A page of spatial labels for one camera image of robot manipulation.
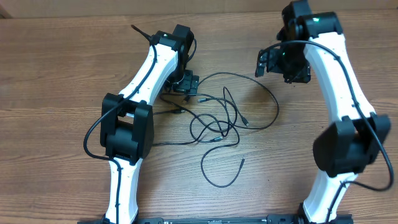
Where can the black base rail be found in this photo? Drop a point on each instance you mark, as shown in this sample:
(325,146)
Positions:
(214,221)

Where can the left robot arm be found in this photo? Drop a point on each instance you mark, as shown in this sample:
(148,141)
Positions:
(124,133)

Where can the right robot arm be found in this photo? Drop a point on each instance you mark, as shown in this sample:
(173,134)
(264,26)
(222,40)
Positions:
(314,44)

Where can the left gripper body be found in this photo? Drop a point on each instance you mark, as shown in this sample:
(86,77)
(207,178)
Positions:
(186,84)

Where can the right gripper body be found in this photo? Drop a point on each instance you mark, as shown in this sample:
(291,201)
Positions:
(291,62)

